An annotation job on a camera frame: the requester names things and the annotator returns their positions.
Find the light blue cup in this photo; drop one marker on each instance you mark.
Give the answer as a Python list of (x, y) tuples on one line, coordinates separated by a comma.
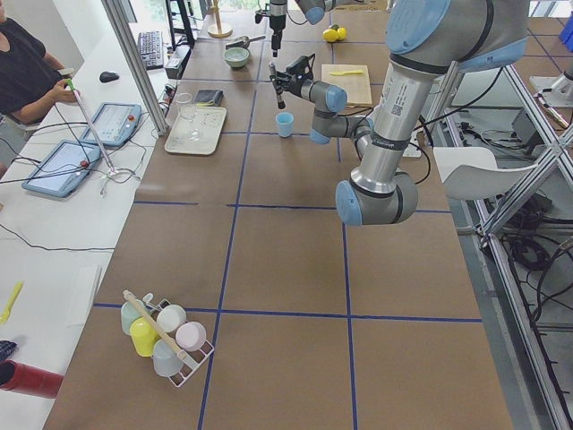
[(285, 124)]

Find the wooden stand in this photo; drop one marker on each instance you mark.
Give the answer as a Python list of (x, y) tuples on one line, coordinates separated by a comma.
[(218, 29)]

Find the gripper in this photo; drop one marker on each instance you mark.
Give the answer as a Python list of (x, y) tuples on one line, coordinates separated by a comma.
[(277, 18), (294, 83)]

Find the whole lemon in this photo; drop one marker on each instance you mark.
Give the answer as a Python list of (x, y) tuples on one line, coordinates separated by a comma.
[(334, 33)]

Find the mint white cup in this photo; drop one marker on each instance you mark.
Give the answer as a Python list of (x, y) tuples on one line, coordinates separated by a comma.
[(171, 317)]

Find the wooden cutting board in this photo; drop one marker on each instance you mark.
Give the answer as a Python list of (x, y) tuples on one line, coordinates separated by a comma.
[(357, 87)]

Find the yellow spatula on desk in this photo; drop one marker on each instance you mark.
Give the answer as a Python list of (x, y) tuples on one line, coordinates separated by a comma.
[(6, 312)]

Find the teach pendant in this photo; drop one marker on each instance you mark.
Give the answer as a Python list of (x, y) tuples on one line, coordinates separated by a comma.
[(115, 123), (63, 169)]

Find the teach pendant near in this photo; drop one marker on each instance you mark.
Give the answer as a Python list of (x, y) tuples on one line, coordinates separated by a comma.
[(63, 169)]

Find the person in black shirt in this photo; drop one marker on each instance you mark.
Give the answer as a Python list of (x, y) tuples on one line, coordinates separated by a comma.
[(31, 82)]

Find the yellow cup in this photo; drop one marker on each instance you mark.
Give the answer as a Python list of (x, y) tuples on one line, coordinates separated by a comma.
[(143, 337)]

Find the beige tray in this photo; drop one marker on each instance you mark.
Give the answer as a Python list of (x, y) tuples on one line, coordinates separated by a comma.
[(209, 121)]

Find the wooden rack handle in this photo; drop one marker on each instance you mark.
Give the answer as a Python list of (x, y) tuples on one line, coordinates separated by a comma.
[(132, 299)]

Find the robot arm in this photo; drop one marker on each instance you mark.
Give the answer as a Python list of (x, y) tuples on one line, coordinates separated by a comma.
[(314, 10), (424, 38)]

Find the metal ice scoop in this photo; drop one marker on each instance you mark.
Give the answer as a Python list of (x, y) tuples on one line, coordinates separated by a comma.
[(243, 42)]

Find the white wire cup rack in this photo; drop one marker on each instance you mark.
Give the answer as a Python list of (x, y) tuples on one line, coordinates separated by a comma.
[(196, 359)]

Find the pale blue cup in rack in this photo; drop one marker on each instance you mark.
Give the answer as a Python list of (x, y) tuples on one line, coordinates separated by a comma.
[(165, 361)]

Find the clear glass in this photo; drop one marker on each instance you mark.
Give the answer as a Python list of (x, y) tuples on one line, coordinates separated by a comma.
[(187, 110)]

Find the black mouse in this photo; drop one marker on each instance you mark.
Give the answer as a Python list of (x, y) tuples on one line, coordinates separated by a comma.
[(106, 77)]

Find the green bowl with ice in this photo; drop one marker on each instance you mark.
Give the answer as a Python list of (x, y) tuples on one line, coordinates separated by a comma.
[(236, 57)]

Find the steel muddler black tip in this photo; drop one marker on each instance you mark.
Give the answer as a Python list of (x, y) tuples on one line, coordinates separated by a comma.
[(276, 85)]

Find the black keyboard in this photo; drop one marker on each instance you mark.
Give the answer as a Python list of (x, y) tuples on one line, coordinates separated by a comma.
[(150, 46)]

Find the white chair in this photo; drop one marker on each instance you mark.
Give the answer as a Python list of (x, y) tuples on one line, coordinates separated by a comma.
[(472, 173)]

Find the pink cup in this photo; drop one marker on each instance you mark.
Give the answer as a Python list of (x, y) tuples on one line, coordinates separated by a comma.
[(191, 336)]

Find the pink stick with green tip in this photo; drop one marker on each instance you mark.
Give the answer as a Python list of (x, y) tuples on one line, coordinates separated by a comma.
[(112, 171)]

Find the teach pendant far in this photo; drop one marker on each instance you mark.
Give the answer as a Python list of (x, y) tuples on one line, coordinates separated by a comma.
[(115, 123)]

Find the yellow plastic knife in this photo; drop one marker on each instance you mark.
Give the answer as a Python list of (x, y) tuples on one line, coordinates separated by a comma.
[(346, 72)]

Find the aluminium frame post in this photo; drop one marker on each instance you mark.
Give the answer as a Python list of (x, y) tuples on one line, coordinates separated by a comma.
[(123, 33)]

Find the dark blue folded cloth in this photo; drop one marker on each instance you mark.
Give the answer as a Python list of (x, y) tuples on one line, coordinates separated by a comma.
[(209, 98)]

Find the green cup in rack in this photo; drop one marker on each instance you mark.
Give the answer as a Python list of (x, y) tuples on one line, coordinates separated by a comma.
[(128, 315)]

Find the red cylinder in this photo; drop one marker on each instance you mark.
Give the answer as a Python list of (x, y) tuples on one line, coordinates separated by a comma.
[(30, 380)]

